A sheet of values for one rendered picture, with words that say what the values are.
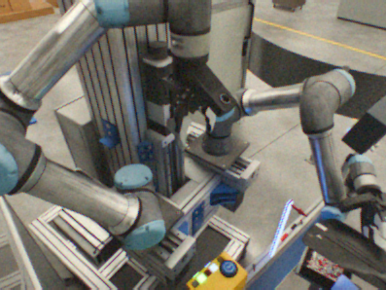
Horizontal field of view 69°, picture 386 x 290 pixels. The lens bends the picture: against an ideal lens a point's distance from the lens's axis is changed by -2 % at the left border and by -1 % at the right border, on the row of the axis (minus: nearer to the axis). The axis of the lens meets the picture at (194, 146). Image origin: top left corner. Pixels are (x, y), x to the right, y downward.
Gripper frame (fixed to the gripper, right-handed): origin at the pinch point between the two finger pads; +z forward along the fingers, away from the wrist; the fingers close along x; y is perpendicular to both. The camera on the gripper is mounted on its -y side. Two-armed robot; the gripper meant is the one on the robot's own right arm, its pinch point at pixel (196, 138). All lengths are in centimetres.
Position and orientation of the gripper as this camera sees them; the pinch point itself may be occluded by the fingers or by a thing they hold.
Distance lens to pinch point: 65.9
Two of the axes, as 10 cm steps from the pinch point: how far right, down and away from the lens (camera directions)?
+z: 0.0, 7.6, 6.5
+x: -7.5, 4.3, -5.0
